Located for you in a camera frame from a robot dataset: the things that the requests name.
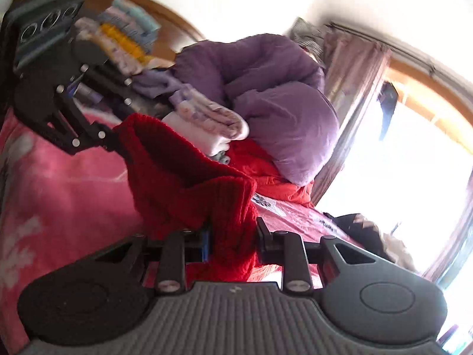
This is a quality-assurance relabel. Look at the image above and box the stack of folded clothes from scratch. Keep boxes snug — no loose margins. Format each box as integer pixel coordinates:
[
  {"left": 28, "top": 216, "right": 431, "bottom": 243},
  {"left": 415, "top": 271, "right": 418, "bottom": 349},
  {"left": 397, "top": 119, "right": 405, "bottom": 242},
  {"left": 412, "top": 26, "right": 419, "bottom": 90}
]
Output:
[{"left": 74, "top": 0, "right": 175, "bottom": 77}]

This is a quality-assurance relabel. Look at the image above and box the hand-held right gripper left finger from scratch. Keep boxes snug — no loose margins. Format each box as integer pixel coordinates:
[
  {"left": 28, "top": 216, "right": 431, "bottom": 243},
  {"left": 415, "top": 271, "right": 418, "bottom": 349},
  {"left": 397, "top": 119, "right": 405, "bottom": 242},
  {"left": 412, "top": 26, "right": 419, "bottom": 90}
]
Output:
[{"left": 90, "top": 225, "right": 213, "bottom": 293}]

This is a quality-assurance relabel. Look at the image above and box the curtain rod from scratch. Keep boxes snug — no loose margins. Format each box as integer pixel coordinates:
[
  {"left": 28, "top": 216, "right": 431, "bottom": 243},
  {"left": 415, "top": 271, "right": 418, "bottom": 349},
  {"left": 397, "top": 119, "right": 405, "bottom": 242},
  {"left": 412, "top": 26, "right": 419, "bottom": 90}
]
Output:
[{"left": 328, "top": 22, "right": 473, "bottom": 90}]

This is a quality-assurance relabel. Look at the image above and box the wooden headboard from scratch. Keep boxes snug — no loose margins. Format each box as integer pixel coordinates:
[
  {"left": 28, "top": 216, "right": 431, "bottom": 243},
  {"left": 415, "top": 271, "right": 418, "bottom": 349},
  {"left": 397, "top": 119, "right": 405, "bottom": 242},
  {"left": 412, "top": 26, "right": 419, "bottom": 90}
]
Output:
[{"left": 15, "top": 0, "right": 208, "bottom": 72}]

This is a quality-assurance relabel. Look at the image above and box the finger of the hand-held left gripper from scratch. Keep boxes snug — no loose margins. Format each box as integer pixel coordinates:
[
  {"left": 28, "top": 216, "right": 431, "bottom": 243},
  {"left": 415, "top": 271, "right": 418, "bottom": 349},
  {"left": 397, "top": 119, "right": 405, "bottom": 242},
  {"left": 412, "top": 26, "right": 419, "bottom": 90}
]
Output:
[
  {"left": 72, "top": 63, "right": 137, "bottom": 112},
  {"left": 26, "top": 91, "right": 129, "bottom": 160}
]

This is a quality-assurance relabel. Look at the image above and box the checkered cloth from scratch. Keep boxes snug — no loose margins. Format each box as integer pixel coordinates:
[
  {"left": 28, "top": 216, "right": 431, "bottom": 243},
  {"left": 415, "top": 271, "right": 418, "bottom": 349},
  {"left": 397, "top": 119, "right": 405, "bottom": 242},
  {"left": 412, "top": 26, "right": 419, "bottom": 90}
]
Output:
[{"left": 288, "top": 17, "right": 328, "bottom": 60}]

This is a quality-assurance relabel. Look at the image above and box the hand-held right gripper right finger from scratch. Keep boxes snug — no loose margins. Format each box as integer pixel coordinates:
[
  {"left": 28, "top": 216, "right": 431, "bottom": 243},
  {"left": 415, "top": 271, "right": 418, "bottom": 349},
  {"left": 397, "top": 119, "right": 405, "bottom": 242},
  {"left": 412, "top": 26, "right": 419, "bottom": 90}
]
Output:
[{"left": 255, "top": 216, "right": 387, "bottom": 293}]

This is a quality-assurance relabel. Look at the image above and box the hanging dark garment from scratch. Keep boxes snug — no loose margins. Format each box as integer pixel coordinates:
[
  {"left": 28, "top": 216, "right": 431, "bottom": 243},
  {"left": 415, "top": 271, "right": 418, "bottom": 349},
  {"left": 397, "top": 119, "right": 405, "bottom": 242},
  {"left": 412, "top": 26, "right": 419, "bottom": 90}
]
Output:
[{"left": 377, "top": 81, "right": 400, "bottom": 142}]

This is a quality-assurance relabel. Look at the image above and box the pink printed blanket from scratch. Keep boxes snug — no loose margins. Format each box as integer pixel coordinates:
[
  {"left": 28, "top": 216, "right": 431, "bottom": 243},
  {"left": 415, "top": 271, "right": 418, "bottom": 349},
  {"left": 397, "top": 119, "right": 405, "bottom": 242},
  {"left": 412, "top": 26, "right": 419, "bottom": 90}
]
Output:
[{"left": 0, "top": 104, "right": 370, "bottom": 355}]

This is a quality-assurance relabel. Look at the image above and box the lilac folded cloth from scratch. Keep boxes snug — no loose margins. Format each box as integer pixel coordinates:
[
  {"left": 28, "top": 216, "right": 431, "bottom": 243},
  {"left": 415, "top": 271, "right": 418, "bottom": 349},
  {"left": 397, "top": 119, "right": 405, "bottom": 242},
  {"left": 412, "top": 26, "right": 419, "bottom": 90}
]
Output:
[{"left": 131, "top": 68, "right": 195, "bottom": 109}]

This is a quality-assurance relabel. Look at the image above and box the dark pillow with beige cover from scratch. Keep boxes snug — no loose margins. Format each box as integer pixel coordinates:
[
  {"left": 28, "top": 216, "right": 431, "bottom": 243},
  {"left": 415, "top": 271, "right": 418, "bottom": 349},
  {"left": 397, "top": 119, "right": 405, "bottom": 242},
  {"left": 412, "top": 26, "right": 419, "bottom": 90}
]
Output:
[{"left": 323, "top": 212, "right": 419, "bottom": 275}]

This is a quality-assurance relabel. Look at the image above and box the wooden window frame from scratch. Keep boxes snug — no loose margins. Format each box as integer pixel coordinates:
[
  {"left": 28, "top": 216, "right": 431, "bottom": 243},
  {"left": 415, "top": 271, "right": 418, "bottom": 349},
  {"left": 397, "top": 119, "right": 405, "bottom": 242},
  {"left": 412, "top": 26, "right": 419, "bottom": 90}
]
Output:
[{"left": 384, "top": 57, "right": 473, "bottom": 153}]

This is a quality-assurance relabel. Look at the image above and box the purple quilt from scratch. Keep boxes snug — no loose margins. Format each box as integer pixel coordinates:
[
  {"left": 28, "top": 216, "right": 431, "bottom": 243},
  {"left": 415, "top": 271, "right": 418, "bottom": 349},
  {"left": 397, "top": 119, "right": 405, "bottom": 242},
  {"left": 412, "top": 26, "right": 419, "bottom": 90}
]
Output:
[{"left": 172, "top": 33, "right": 341, "bottom": 188}]

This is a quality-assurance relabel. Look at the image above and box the red padded cloth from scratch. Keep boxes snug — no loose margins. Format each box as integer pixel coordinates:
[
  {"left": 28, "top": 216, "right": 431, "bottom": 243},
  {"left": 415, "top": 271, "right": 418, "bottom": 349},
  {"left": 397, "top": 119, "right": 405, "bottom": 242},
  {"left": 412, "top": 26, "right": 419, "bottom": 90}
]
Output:
[{"left": 227, "top": 137, "right": 315, "bottom": 208}]

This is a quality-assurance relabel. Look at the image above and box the red knit sweater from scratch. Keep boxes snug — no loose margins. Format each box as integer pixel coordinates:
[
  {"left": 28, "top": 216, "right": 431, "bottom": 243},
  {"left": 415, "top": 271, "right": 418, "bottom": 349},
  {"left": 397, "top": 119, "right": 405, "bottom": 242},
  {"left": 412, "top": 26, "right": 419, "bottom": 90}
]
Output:
[{"left": 113, "top": 113, "right": 262, "bottom": 284}]

